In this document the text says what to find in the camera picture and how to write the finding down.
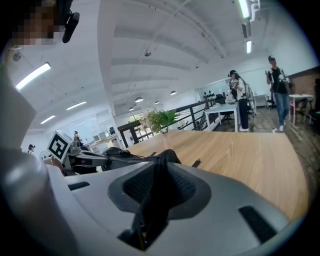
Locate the long white table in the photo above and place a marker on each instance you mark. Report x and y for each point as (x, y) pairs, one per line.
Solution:
(222, 108)

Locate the black metal railing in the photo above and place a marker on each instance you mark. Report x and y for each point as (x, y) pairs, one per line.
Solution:
(123, 136)

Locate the wooden table with white legs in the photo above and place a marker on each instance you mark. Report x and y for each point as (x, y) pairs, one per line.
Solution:
(237, 162)

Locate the black office chair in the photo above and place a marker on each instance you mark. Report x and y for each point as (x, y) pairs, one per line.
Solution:
(222, 100)

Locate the wooden desk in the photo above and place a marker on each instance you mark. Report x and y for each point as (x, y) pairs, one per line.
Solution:
(105, 143)

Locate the black head camera mount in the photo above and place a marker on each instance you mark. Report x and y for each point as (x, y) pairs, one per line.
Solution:
(71, 25)

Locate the small white table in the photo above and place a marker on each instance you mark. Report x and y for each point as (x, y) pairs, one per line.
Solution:
(300, 96)

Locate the fluorescent ceiling light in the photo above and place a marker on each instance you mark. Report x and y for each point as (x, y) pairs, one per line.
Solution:
(244, 8)
(47, 119)
(33, 75)
(248, 47)
(76, 105)

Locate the person's grey shirt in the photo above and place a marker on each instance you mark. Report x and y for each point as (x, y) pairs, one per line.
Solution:
(17, 150)

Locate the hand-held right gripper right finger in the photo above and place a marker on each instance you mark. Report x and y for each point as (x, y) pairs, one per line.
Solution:
(225, 225)

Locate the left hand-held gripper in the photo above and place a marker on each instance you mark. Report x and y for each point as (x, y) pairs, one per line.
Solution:
(58, 146)

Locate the black duffel bag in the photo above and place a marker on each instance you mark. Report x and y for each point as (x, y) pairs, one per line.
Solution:
(162, 160)

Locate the flower vase with pink flowers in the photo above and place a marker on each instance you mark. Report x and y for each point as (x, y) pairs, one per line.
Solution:
(160, 120)

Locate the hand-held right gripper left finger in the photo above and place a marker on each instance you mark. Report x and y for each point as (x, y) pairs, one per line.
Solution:
(95, 212)

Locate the large glass window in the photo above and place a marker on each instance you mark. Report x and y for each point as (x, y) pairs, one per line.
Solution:
(136, 118)

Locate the white box appliance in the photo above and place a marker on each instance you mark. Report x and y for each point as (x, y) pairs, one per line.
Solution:
(98, 137)

